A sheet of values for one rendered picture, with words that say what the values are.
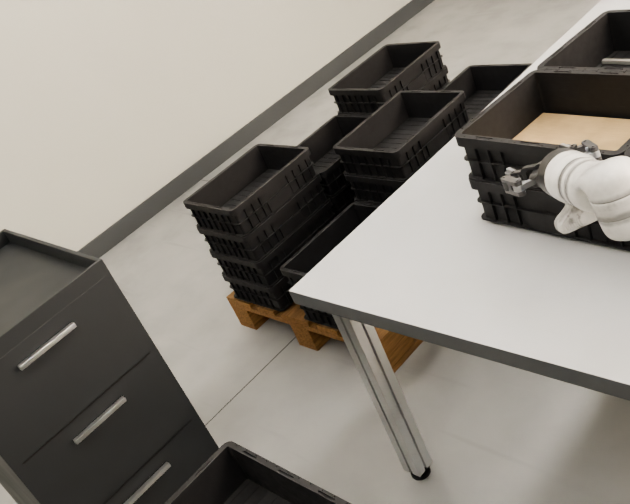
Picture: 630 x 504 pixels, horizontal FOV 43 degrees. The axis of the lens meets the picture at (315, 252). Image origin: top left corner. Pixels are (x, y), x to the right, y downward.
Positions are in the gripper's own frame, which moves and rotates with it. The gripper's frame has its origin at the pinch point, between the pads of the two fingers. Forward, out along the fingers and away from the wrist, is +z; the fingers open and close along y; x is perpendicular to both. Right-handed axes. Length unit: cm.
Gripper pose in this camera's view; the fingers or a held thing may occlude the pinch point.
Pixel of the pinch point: (537, 161)
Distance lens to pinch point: 135.8
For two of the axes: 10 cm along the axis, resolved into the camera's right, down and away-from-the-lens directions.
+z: -0.7, -2.5, 9.6
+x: 4.1, 8.8, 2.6
